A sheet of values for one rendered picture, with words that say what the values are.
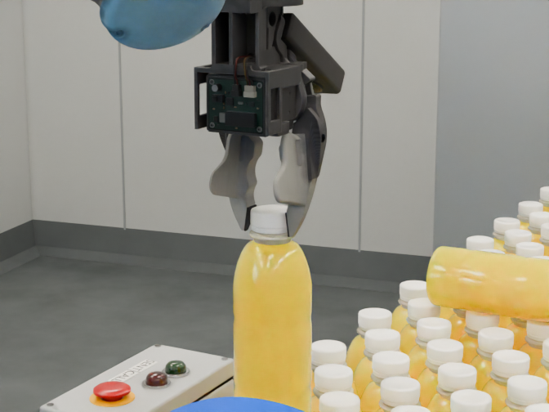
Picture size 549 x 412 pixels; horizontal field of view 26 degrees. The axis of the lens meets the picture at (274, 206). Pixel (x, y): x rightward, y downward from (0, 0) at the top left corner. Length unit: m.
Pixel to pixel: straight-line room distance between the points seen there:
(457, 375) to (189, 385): 0.27
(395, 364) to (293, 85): 0.37
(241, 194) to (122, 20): 0.28
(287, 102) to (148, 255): 4.64
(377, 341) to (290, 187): 0.35
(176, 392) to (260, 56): 0.37
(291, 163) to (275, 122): 0.05
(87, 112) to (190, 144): 0.54
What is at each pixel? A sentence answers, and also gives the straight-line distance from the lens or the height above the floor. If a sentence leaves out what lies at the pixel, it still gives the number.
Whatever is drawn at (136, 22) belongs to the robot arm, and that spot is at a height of 1.48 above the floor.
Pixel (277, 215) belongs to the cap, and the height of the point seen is 1.30.
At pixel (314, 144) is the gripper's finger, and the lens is 1.01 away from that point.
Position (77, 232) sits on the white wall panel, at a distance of 5.78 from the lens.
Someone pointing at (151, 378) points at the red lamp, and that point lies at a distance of 1.19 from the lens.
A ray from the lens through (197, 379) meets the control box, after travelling 1.21.
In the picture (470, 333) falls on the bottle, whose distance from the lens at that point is 1.41.
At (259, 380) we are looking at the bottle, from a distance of 1.06.
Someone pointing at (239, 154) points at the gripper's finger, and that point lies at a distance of 1.05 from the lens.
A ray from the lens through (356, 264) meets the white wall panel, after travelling 5.26.
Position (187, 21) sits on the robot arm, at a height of 1.48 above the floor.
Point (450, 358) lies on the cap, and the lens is 1.29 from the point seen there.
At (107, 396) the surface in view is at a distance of 1.15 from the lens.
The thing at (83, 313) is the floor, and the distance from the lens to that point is 4.94.
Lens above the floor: 1.54
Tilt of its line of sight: 13 degrees down
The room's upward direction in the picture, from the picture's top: straight up
